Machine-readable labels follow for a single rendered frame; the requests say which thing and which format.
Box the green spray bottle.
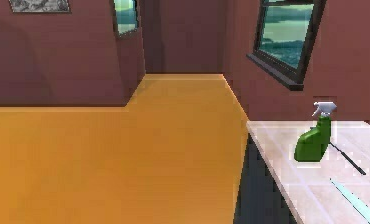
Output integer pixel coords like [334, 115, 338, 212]
[293, 101, 338, 163]

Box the black handled spatula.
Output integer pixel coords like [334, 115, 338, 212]
[328, 141, 367, 176]

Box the dark framed window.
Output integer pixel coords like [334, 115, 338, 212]
[112, 0, 141, 38]
[246, 0, 328, 92]

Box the thin teal strip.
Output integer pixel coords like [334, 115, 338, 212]
[329, 178, 370, 224]

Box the pale tiled counter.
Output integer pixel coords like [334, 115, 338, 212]
[233, 120, 370, 224]

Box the grey framed picture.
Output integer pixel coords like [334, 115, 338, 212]
[8, 0, 72, 14]

